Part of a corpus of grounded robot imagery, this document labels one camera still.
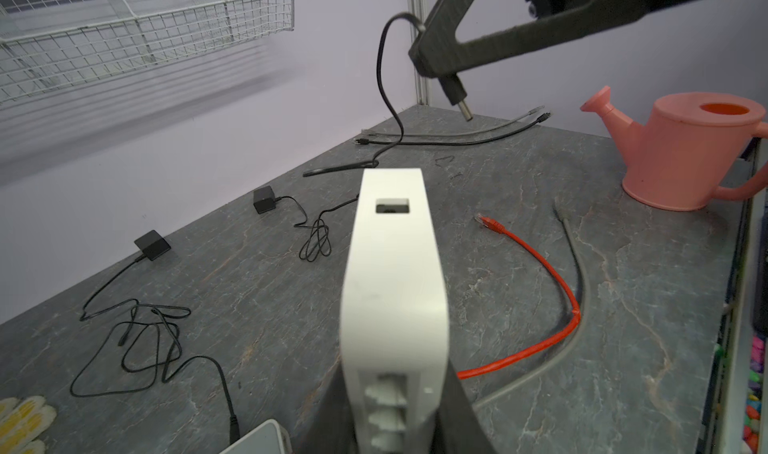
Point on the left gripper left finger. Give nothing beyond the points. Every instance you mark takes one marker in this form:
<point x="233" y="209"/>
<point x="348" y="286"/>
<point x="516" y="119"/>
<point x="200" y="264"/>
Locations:
<point x="332" y="429"/>

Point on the pink watering can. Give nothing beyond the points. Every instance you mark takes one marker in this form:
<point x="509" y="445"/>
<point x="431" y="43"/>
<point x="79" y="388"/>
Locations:
<point x="677" y="160"/>

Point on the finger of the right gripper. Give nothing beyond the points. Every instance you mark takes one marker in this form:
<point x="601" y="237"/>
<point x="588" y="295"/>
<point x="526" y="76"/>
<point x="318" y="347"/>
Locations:
<point x="437" y="53"/>

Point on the white network switch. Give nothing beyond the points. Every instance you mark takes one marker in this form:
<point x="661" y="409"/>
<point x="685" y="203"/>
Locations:
<point x="394" y="316"/>
<point x="268" y="438"/>

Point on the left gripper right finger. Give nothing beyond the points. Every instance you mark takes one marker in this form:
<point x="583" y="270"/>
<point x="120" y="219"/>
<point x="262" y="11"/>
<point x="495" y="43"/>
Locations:
<point x="458" y="428"/>

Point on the long white wire basket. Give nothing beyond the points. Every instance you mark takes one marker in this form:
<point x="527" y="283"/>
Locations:
<point x="50" y="45"/>

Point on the yellow white work glove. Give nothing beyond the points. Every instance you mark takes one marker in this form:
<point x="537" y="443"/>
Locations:
<point x="23" y="421"/>

